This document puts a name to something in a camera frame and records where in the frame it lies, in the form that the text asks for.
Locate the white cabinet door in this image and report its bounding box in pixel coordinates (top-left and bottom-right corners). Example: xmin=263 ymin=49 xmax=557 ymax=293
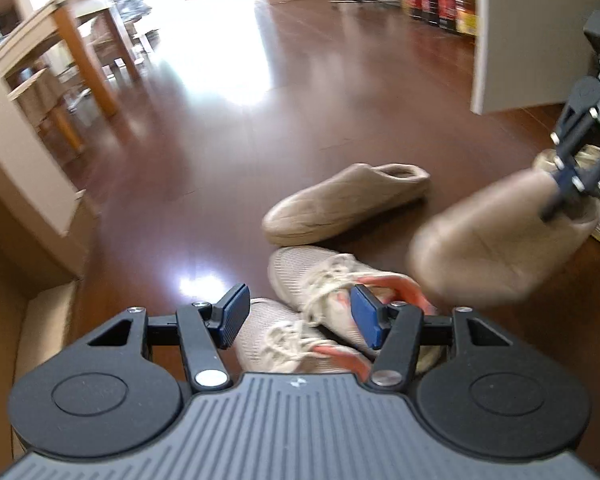
xmin=470 ymin=0 xmax=600 ymax=117

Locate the beige felt slipper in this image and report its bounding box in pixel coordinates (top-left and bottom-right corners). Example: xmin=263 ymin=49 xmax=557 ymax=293
xmin=262 ymin=162 xmax=431 ymax=247
xmin=409 ymin=167 xmax=600 ymax=309

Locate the large open cardboard box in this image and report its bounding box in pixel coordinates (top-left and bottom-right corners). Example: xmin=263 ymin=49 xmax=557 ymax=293
xmin=0 ymin=175 xmax=101 ymax=461

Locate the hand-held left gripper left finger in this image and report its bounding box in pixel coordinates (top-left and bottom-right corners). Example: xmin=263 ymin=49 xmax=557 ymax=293
xmin=87 ymin=284 xmax=251 ymax=393

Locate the wooden chair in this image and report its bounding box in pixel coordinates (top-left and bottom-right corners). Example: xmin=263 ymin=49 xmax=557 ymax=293
xmin=7 ymin=66 xmax=86 ymax=153

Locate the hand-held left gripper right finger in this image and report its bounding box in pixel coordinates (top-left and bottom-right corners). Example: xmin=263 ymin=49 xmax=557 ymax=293
xmin=351 ymin=285 xmax=513 ymax=390

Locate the wooden table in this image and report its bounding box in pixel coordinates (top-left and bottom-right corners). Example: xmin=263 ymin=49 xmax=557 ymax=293
xmin=0 ymin=0 xmax=142 ymax=157

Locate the beige mesh sneaker orange lining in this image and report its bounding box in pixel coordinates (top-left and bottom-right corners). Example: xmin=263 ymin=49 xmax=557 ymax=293
xmin=235 ymin=297 xmax=373 ymax=382
xmin=269 ymin=246 xmax=442 ymax=363

